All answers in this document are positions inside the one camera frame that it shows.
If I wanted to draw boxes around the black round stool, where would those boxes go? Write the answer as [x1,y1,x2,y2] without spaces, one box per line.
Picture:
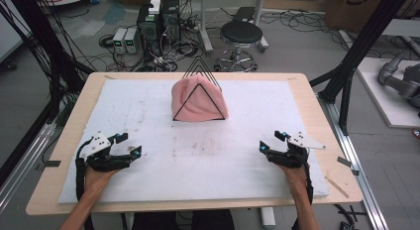
[213,21,265,73]

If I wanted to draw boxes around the person's right hand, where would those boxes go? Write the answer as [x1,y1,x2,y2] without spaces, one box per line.
[278,164,310,191]

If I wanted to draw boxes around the white platform board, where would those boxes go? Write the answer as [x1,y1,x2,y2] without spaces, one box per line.
[356,56,420,129]

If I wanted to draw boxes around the person's legs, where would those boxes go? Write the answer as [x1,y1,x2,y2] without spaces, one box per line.
[132,209,236,230]

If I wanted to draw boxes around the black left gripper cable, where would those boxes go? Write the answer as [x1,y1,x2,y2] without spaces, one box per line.
[74,147,87,202]

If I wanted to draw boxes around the grey power supply unit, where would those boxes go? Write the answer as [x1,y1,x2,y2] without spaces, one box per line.
[112,27,128,55]
[124,27,142,56]

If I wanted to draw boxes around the aluminium rail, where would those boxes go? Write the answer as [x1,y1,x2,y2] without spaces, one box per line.
[318,94,390,230]
[0,122,57,213]

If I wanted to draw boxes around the wooden table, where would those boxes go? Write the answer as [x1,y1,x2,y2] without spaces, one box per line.
[25,71,365,216]

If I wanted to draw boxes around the pink knit hat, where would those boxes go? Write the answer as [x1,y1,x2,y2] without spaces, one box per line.
[170,73,230,123]

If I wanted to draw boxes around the person's left hand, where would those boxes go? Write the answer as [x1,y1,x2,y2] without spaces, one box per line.
[83,165,122,191]

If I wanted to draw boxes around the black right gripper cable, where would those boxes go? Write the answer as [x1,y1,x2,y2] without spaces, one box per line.
[303,157,315,205]

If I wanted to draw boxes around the large cardboard box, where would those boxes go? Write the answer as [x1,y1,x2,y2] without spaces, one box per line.
[325,0,420,25]

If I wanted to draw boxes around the small white box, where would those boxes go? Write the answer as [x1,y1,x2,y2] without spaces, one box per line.
[148,0,161,16]

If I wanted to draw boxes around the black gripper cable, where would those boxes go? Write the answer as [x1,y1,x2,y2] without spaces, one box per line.
[303,157,315,205]
[74,147,87,202]

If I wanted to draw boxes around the black computer tower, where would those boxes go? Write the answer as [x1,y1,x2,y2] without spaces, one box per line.
[137,3,162,56]
[160,0,182,43]

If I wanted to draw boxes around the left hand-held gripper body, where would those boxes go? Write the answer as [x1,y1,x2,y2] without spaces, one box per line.
[74,132,133,173]

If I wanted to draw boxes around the black wire rack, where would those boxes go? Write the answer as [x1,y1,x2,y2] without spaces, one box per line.
[171,56,226,122]

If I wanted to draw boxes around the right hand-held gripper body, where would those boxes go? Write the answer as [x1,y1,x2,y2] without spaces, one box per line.
[266,130,327,170]

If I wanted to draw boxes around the black frame strut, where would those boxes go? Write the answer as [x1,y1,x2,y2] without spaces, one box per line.
[0,0,95,186]
[310,0,414,135]

